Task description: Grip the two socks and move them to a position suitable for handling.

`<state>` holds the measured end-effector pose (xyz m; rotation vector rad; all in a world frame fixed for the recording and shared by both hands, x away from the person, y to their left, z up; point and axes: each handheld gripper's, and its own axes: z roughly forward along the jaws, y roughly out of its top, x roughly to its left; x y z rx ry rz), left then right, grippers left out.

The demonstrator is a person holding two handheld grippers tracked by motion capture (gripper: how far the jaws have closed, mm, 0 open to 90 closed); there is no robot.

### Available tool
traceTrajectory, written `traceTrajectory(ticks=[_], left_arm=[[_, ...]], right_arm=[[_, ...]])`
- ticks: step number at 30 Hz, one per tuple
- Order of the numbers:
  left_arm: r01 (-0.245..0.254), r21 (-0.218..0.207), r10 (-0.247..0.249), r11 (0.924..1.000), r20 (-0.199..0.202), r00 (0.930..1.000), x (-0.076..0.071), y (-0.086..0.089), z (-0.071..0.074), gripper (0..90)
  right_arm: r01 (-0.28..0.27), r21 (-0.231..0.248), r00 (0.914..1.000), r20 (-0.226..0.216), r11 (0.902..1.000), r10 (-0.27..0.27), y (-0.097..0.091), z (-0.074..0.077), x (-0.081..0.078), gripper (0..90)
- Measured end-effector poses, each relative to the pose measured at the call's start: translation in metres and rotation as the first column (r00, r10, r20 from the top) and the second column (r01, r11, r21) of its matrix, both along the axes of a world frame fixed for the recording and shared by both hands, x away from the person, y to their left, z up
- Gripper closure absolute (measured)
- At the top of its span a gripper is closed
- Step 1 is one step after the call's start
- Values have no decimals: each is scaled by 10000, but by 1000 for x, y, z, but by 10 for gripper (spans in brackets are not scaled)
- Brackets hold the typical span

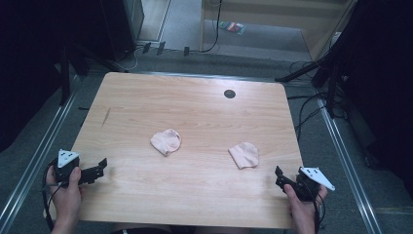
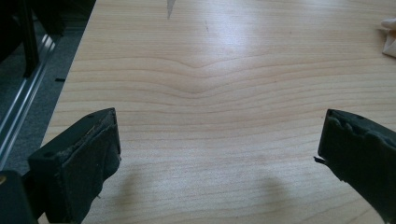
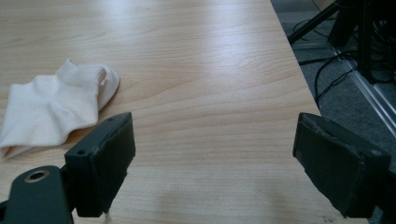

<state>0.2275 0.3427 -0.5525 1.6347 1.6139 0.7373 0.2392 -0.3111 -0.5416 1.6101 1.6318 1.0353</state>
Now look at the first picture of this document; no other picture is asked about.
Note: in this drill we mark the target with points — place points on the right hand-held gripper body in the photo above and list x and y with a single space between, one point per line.
308 187

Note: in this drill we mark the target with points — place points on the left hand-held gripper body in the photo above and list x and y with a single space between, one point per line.
66 162

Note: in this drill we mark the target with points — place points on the pink ankle sock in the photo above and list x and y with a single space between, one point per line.
166 142
244 155

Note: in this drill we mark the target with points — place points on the person's right hand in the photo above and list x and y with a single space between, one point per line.
303 211

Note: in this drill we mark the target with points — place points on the person's left hand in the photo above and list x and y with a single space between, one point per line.
66 203

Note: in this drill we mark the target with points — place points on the black plug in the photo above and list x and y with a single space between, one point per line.
161 47
146 47

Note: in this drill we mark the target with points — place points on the black cabinet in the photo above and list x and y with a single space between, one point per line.
123 26

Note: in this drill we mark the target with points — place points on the colourful packet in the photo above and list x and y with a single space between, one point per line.
232 27

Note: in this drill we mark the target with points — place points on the light wooden platform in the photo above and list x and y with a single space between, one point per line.
276 13

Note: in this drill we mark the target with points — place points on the metal floor rail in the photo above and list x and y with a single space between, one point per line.
35 162
347 162

